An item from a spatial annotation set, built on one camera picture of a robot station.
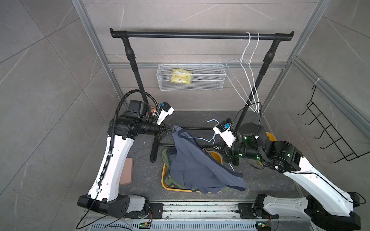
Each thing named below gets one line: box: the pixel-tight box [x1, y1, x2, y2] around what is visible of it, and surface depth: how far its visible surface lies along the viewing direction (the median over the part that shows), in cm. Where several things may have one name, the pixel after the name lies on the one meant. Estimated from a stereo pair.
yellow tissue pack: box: [170, 68, 193, 85], surface depth 87 cm
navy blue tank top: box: [169, 125, 247, 194], surface depth 64 cm
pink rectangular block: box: [119, 157, 134, 186], surface depth 85 cm
